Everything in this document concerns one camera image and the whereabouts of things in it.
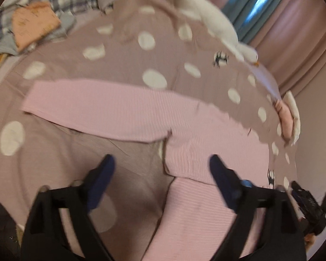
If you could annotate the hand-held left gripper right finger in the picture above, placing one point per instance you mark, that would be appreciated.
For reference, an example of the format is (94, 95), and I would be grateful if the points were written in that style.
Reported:
(222, 180)

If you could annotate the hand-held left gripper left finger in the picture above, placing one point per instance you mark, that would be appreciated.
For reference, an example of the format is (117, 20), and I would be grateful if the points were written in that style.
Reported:
(102, 180)

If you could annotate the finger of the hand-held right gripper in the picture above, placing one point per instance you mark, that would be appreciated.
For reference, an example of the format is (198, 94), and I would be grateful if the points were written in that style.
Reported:
(304, 197)

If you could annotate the pink ribbed knit garment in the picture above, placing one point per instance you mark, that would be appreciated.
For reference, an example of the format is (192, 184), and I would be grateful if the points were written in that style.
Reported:
(206, 138)

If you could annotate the person's right hand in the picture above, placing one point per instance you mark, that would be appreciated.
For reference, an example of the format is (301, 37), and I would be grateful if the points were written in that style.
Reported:
(310, 240)

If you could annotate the folded pink cloth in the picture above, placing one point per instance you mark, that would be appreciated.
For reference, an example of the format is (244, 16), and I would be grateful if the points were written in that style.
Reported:
(284, 117)

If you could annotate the folded white cloth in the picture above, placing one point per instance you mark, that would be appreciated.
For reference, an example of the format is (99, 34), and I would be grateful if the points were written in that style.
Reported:
(294, 114)

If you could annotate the mauve polka-dot blanket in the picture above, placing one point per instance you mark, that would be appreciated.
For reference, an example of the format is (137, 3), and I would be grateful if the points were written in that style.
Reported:
(125, 59)

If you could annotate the pink curtain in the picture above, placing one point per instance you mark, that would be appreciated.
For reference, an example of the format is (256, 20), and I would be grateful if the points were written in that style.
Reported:
(296, 38)

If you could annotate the white goose plush toy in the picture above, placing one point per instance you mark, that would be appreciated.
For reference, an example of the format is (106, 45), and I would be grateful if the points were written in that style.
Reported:
(212, 19)

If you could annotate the folded peach cloth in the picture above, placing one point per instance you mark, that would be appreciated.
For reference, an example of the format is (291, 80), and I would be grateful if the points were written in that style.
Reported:
(32, 24)

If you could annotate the teal curtain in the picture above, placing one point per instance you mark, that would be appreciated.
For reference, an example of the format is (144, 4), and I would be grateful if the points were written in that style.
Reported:
(244, 8)

